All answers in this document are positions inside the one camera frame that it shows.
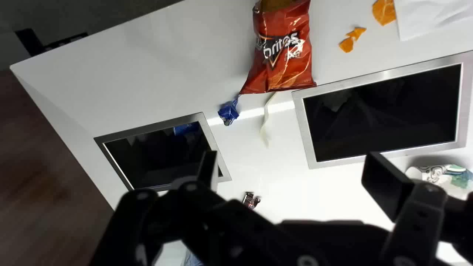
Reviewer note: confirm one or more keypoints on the large steel-framed counter bin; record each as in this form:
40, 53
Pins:
384, 112

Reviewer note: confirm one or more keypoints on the white paper sheet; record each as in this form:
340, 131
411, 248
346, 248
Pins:
433, 16

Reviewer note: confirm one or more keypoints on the orange tortilla chip piece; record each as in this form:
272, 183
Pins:
384, 10
350, 40

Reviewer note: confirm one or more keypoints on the blue crumpled wrapper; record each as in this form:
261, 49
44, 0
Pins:
227, 112

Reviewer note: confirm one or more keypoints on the translucent white plastic strip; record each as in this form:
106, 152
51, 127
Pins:
266, 128

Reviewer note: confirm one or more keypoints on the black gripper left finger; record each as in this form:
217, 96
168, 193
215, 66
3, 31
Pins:
147, 226

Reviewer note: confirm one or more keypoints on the red Doritos chip bag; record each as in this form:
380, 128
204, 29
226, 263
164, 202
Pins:
281, 53

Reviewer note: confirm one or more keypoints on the brown Snickers candy bar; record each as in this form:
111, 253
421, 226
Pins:
251, 199

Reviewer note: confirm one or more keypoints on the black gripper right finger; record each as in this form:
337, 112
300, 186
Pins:
408, 216

